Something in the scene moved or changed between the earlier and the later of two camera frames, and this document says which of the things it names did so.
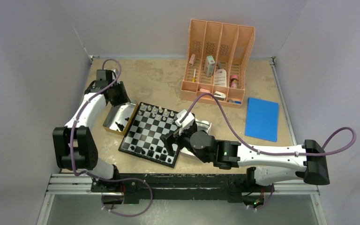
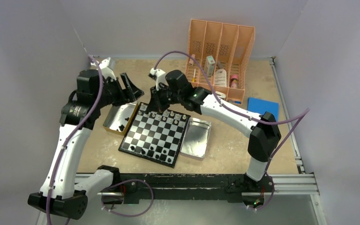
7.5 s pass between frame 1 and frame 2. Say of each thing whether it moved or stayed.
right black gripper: moved
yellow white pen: stayed
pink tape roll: stayed
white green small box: stayed
